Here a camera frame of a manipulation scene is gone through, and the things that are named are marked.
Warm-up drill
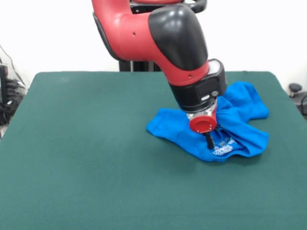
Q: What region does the dark green table cloth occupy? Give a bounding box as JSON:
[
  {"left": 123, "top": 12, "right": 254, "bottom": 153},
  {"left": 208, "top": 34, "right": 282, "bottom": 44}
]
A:
[{"left": 0, "top": 71, "right": 307, "bottom": 230}]

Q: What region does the black electronics box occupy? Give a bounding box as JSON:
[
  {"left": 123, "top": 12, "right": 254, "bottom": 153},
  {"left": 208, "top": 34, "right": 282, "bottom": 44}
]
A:
[{"left": 0, "top": 64, "right": 8, "bottom": 108}]

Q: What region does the black cable bundle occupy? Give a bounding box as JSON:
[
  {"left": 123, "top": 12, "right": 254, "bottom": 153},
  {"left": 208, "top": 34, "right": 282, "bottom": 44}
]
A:
[{"left": 0, "top": 79, "right": 27, "bottom": 126}]

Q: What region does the blue printed t-shirt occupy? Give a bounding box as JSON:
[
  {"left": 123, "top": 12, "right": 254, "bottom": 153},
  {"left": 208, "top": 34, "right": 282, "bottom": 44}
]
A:
[{"left": 146, "top": 80, "right": 270, "bottom": 163}]

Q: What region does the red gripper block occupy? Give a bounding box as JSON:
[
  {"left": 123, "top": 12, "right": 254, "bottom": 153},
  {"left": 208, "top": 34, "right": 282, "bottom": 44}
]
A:
[{"left": 186, "top": 99, "right": 222, "bottom": 150}]

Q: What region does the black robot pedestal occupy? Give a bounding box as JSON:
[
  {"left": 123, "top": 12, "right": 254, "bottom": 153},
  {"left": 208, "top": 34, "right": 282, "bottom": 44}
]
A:
[{"left": 118, "top": 0, "right": 207, "bottom": 72}]

